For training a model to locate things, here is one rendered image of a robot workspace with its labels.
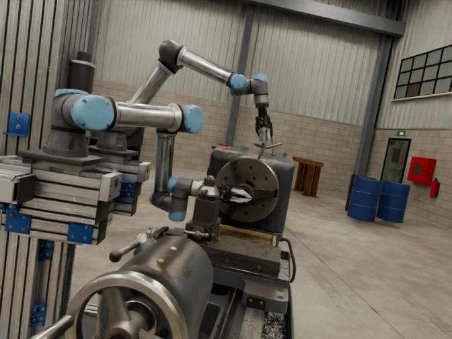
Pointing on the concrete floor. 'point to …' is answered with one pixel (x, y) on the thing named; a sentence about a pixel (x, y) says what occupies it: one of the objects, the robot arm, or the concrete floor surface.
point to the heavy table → (307, 176)
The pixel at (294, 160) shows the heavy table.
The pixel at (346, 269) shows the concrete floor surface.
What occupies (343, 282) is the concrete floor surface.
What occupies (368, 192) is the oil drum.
